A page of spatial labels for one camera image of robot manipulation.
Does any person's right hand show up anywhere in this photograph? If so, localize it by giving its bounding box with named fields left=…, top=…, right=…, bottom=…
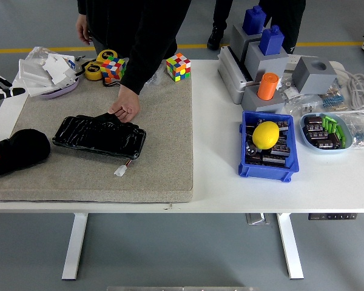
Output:
left=76, top=13, right=93, bottom=46

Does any person's left hand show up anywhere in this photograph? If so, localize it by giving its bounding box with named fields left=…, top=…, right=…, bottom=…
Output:
left=108, top=84, right=141, bottom=124

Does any black rag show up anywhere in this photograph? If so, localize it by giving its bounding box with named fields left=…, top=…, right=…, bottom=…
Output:
left=0, top=129, right=52, bottom=179

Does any black table control panel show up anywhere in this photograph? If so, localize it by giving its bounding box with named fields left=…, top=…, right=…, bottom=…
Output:
left=308, top=213, right=359, bottom=221

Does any yellow tape measure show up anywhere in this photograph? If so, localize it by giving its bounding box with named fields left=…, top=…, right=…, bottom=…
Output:
left=96, top=49, right=118, bottom=64
left=84, top=61, right=103, bottom=81

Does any colourful puzzle cube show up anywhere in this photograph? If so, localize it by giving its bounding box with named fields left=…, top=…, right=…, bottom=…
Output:
left=165, top=52, right=192, bottom=82
left=101, top=56, right=127, bottom=84

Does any small clear plastic bag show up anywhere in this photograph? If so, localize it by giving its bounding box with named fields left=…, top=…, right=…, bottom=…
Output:
left=144, top=65, right=166, bottom=87

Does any person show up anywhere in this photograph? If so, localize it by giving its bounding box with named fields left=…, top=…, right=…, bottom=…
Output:
left=76, top=0, right=192, bottom=124
left=206, top=0, right=307, bottom=55

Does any grey-brown mat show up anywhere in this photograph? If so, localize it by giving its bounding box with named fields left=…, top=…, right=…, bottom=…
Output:
left=0, top=77, right=194, bottom=203

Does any purple tray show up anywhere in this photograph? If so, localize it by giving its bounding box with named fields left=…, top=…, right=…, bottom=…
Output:
left=38, top=77, right=80, bottom=100

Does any yellow lemon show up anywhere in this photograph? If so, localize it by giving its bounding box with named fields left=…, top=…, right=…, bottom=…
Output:
left=252, top=121, right=280, bottom=150

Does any orange cylinder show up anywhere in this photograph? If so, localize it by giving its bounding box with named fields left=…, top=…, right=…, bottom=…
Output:
left=257, top=72, right=280, bottom=101

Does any blue bottle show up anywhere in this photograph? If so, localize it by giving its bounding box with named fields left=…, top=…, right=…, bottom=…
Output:
left=258, top=25, right=285, bottom=56
left=242, top=5, right=267, bottom=35

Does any blue plastic bin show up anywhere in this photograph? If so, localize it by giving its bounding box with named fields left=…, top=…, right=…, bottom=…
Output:
left=238, top=110, right=300, bottom=182

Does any white table leg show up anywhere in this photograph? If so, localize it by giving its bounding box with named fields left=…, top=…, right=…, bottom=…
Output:
left=61, top=213, right=89, bottom=281
left=275, top=213, right=305, bottom=280

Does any clear bag of small parts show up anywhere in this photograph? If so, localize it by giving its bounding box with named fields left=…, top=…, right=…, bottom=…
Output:
left=278, top=78, right=322, bottom=116

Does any grey block with round hole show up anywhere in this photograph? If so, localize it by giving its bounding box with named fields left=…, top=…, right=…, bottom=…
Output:
left=292, top=56, right=338, bottom=95

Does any bag of blue resistors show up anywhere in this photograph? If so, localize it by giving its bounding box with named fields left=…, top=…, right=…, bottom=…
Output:
left=342, top=114, right=364, bottom=151
left=320, top=90, right=349, bottom=112

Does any light blue dish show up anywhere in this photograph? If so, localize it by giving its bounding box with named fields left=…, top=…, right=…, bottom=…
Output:
left=299, top=112, right=354, bottom=155

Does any black strap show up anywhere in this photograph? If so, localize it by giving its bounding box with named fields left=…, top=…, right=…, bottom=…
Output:
left=101, top=78, right=121, bottom=89

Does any white connector with wires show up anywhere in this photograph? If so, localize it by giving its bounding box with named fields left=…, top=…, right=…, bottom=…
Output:
left=113, top=158, right=133, bottom=177

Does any metal bracket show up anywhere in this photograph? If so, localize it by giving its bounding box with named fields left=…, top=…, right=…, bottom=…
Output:
left=245, top=213, right=271, bottom=226

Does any white power cable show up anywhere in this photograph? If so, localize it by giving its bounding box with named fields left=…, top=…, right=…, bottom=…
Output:
left=333, top=68, right=364, bottom=115

